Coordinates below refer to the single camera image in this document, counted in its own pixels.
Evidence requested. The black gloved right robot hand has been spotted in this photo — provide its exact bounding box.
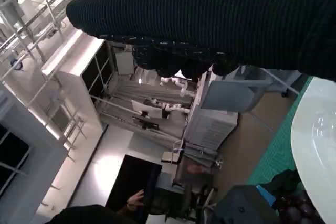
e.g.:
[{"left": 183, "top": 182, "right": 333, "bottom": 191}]
[{"left": 65, "top": 0, "right": 336, "bottom": 82}]

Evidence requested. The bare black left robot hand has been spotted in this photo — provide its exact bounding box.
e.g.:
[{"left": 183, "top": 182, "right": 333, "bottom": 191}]
[{"left": 256, "top": 168, "right": 308, "bottom": 210}]

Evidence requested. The red toy grapes bunch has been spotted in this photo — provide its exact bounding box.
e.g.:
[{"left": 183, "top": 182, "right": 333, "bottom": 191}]
[{"left": 278, "top": 191, "right": 325, "bottom": 224}]

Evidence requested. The white plate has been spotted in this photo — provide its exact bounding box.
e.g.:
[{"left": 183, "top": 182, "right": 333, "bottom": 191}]
[{"left": 290, "top": 77, "right": 336, "bottom": 210}]

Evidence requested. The green cutting mat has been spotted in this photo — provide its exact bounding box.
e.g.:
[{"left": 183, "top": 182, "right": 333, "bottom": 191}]
[{"left": 246, "top": 76, "right": 316, "bottom": 186}]

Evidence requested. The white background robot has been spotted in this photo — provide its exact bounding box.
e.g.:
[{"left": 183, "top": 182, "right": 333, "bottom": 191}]
[{"left": 159, "top": 76, "right": 190, "bottom": 116}]

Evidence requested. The grey chair with white legs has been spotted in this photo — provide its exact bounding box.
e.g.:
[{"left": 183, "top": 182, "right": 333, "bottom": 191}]
[{"left": 201, "top": 65, "right": 302, "bottom": 136}]

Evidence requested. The white mesh cabinet on castors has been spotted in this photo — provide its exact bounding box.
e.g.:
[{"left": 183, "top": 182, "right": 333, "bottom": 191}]
[{"left": 183, "top": 70, "right": 240, "bottom": 152}]

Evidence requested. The black office chair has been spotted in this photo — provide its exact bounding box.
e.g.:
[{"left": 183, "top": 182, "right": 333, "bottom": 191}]
[{"left": 149, "top": 180, "right": 219, "bottom": 220}]

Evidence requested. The black monitor screen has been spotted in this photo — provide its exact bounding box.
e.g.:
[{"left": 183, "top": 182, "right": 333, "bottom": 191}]
[{"left": 104, "top": 154, "right": 162, "bottom": 209}]

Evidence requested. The person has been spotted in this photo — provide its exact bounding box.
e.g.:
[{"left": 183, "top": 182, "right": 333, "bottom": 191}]
[{"left": 49, "top": 189, "right": 145, "bottom": 224}]

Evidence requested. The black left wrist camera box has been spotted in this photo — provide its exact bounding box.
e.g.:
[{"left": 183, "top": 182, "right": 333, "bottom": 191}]
[{"left": 215, "top": 184, "right": 280, "bottom": 224}]

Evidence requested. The white shelf frame unit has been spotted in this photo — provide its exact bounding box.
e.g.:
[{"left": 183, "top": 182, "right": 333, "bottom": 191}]
[{"left": 41, "top": 29, "right": 137, "bottom": 149}]

